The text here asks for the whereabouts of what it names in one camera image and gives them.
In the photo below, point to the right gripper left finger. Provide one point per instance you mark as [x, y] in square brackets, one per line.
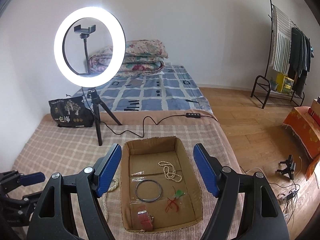
[53, 217]

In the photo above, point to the yellow box on rack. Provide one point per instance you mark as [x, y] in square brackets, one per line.
[284, 84]

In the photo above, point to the black device on floor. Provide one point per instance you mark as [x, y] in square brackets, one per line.
[289, 169]

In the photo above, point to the white ring light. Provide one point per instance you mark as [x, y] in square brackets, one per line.
[69, 47]

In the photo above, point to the black snack bag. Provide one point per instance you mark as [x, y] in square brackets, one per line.
[71, 112]

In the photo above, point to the black phone holder clip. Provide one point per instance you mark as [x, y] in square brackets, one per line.
[84, 34]

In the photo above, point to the brown cardboard box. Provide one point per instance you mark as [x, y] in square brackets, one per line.
[157, 173]

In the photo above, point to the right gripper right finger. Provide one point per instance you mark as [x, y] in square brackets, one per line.
[261, 216]

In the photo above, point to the dark hanging clothes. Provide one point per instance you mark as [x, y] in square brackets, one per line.
[300, 60]

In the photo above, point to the blue checked bed sheet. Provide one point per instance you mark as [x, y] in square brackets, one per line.
[169, 90]

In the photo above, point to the folded floral quilts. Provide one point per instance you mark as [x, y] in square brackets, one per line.
[142, 57]

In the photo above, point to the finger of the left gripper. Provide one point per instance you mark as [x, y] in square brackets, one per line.
[31, 179]

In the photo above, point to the black tripod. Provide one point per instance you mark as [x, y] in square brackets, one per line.
[96, 103]

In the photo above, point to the striped hanging towel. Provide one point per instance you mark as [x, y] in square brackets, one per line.
[281, 41]

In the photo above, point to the black clothes rack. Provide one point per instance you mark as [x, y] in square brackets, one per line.
[264, 88]

